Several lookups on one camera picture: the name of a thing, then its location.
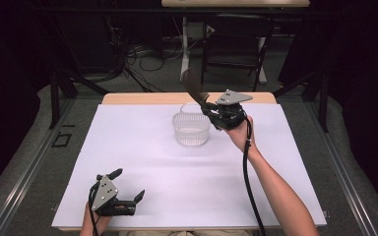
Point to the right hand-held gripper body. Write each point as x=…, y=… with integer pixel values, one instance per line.
x=229, y=113

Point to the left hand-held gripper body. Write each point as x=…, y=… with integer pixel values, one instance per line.
x=104, y=192

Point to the person's right hand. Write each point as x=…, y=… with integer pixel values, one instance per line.
x=239, y=136

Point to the person's left hand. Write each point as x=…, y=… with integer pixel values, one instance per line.
x=101, y=219

